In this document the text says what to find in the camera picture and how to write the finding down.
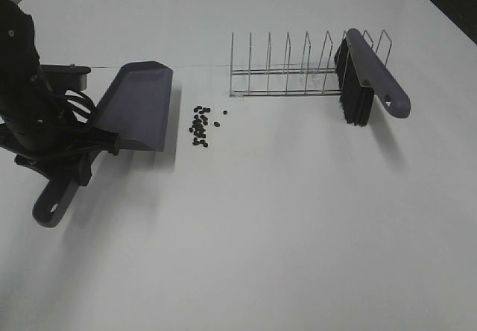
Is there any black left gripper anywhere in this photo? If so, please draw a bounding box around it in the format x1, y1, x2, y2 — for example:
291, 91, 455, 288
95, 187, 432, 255
1, 123, 120, 186

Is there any grey plastic dustpan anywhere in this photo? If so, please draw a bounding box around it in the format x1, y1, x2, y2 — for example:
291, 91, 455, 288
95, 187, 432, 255
32, 61, 173, 228

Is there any grey hand brush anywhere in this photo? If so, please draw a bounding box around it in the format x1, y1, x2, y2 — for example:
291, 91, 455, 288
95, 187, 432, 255
334, 28, 411, 127

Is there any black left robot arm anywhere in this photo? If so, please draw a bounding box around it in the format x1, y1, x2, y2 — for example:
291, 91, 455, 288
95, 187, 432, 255
1, 0, 119, 186

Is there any pile of coffee beans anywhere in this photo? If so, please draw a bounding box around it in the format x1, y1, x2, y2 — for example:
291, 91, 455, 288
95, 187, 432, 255
188, 105, 221, 148

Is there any black cable bundle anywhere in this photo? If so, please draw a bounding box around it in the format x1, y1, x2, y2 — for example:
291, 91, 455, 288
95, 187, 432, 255
55, 89, 116, 153

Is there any silver wire dish rack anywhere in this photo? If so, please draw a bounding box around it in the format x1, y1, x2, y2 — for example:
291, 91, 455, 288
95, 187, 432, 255
228, 29, 391, 98

